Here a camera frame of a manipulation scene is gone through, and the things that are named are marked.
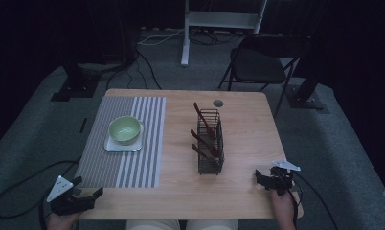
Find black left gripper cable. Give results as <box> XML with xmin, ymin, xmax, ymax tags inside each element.
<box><xmin>0</xmin><ymin>158</ymin><xmax>82</xmax><ymax>230</ymax></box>

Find black stand with base plate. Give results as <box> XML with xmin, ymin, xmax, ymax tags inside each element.
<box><xmin>285</xmin><ymin>37</ymin><xmax>327</xmax><ymax>111</ymax></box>

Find white metal stand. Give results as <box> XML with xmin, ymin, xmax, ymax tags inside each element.
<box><xmin>180</xmin><ymin>0</ymin><xmax>268</xmax><ymax>67</ymax></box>

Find person's left hand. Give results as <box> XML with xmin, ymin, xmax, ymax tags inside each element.
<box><xmin>45</xmin><ymin>210</ymin><xmax>83</xmax><ymax>230</ymax></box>

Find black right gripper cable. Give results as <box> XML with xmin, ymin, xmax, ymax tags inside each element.
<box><xmin>287</xmin><ymin>171</ymin><xmax>340</xmax><ymax>230</ymax></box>

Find green bowl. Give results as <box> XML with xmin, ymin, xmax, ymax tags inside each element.
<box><xmin>107</xmin><ymin>115</ymin><xmax>142</xmax><ymax>146</ymax></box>

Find person's right hand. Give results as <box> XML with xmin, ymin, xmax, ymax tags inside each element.
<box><xmin>270</xmin><ymin>187</ymin><xmax>300</xmax><ymax>230</ymax></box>

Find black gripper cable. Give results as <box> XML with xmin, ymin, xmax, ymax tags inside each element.
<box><xmin>287</xmin><ymin>171</ymin><xmax>340</xmax><ymax>230</ymax></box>
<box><xmin>0</xmin><ymin>158</ymin><xmax>82</xmax><ymax>230</ymax></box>

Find grey striped placemat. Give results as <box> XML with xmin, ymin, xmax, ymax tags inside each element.
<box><xmin>75</xmin><ymin>96</ymin><xmax>167</xmax><ymax>189</ymax></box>

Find white floor cable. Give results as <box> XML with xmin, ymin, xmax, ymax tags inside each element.
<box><xmin>137</xmin><ymin>28</ymin><xmax>186</xmax><ymax>46</ymax></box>

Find black cables under stand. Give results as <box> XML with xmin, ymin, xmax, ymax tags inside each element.
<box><xmin>188</xmin><ymin>29</ymin><xmax>244</xmax><ymax>47</ymax></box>

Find black floor cable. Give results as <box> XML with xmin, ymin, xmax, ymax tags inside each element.
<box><xmin>104</xmin><ymin>47</ymin><xmax>163</xmax><ymax>91</ymax></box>

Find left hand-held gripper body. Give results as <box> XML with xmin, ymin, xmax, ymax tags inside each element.
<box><xmin>46</xmin><ymin>174</ymin><xmax>97</xmax><ymax>217</ymax></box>

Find black stand base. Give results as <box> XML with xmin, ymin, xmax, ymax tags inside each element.
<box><xmin>50</xmin><ymin>61</ymin><xmax>102</xmax><ymax>103</ymax></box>

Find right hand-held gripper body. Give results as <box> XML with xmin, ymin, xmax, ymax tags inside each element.
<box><xmin>264</xmin><ymin>159</ymin><xmax>302</xmax><ymax>197</ymax></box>

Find white square plate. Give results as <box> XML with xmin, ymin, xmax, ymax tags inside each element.
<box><xmin>103</xmin><ymin>120</ymin><xmax>146</xmax><ymax>153</ymax></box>

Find dark red spoon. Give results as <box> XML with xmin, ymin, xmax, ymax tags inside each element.
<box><xmin>192</xmin><ymin>143</ymin><xmax>214</xmax><ymax>161</ymax></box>
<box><xmin>192</xmin><ymin>102</ymin><xmax>216</xmax><ymax>139</ymax></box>
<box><xmin>190</xmin><ymin>128</ymin><xmax>221</xmax><ymax>158</ymax></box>

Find black wire cutlery rack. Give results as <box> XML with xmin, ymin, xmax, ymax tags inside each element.
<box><xmin>196</xmin><ymin>108</ymin><xmax>225</xmax><ymax>175</ymax></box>

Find black folding chair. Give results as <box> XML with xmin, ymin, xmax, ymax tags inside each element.
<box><xmin>217</xmin><ymin>34</ymin><xmax>309</xmax><ymax>118</ymax></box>

